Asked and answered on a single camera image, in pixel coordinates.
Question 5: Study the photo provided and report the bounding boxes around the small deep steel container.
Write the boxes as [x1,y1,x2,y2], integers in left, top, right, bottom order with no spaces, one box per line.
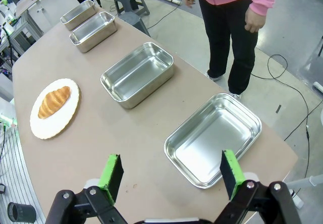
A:
[69,11,118,53]

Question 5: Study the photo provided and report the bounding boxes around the black trousers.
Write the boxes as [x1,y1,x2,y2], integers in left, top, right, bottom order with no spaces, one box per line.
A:
[197,0,260,95]

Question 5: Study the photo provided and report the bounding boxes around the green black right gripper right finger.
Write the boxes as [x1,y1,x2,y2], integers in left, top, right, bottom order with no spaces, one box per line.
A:
[213,150,302,224]

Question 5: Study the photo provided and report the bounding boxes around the deep rectangular steel container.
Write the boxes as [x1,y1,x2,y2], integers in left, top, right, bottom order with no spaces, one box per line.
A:
[100,42,175,109]

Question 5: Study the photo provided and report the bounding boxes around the person's left hand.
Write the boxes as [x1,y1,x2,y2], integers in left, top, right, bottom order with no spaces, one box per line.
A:
[244,7,266,33]

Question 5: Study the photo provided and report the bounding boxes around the black floor cable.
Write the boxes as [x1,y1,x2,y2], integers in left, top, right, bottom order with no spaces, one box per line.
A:
[250,54,313,182]

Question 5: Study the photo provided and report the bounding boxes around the golden brown croissant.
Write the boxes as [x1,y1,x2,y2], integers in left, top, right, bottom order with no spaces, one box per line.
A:
[37,86,71,120]

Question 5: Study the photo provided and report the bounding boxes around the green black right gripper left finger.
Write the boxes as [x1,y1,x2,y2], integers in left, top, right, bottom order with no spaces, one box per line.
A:
[44,154,128,224]

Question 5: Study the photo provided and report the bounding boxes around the small shallow steel container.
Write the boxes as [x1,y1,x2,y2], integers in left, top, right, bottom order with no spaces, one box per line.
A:
[60,0,98,31]

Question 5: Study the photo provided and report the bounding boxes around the grey workbench with clutter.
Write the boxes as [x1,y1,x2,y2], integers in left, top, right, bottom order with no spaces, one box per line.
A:
[0,0,65,66]

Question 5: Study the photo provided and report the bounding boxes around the white round scalloped plate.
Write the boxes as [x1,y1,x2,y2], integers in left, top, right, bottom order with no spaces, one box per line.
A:
[30,78,80,140]

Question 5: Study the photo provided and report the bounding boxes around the large shallow steel tray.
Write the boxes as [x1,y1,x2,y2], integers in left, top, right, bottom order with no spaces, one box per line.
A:
[164,93,262,189]

